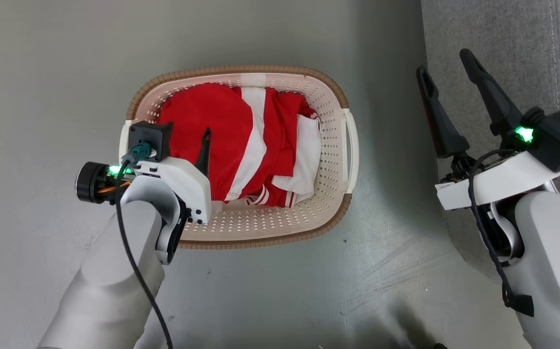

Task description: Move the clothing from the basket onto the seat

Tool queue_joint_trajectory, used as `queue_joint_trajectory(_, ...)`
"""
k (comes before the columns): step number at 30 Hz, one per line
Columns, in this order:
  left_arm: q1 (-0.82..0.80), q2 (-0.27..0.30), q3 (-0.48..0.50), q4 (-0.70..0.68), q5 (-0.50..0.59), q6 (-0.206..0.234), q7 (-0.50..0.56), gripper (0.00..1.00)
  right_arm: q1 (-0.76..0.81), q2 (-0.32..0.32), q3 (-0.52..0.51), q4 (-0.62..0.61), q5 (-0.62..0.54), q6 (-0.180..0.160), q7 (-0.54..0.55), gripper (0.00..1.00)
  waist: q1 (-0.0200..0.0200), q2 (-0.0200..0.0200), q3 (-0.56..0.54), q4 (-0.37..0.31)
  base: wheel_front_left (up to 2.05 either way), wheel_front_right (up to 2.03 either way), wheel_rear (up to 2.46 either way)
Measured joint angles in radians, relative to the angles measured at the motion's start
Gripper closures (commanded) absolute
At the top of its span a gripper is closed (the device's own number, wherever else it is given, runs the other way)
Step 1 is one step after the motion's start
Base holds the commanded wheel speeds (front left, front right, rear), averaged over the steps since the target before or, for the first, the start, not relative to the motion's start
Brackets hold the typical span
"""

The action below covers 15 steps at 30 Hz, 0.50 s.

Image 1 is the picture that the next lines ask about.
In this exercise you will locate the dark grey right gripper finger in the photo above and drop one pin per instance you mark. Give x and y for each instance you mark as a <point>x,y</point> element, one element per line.
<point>442,126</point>
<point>495,102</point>

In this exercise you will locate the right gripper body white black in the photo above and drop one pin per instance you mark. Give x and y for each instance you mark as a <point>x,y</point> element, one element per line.
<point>498,182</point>

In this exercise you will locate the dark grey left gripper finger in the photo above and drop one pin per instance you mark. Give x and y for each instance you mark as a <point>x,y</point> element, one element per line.
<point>204,152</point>

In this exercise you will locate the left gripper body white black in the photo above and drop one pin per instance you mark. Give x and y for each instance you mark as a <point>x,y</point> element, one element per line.
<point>183,184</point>

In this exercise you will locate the red garment with white stripes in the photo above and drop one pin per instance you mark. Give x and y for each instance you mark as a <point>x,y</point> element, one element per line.
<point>197,116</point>

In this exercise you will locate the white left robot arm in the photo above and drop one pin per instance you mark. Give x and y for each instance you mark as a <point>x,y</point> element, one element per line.
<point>110,281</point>

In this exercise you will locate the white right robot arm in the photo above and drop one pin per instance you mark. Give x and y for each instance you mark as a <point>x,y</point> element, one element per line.
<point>556,261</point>

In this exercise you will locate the cream plastic laundry basket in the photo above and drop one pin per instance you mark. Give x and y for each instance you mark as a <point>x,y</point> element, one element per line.
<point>328,145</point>

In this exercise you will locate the grey fabric sofa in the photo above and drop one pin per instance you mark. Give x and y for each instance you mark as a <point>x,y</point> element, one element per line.
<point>503,29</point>

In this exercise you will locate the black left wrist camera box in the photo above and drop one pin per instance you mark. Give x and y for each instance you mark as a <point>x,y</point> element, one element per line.
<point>156,133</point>

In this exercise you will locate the teal left camera connector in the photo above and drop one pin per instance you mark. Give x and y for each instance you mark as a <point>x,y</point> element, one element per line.
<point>138,151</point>

